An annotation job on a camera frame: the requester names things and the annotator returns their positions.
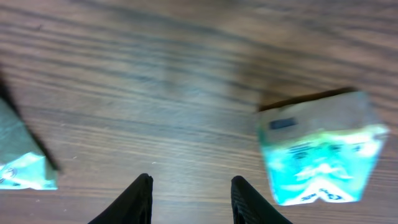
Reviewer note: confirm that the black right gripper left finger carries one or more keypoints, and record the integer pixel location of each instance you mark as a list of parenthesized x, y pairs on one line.
[(133, 206)]

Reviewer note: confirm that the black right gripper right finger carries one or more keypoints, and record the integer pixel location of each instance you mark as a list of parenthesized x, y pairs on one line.
[(250, 207)]

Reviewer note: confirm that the small teal white box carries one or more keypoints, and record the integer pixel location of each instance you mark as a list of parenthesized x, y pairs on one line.
[(325, 146)]

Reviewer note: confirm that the teal tissue pack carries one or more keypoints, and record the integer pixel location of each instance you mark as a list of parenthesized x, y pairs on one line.
[(23, 164)]

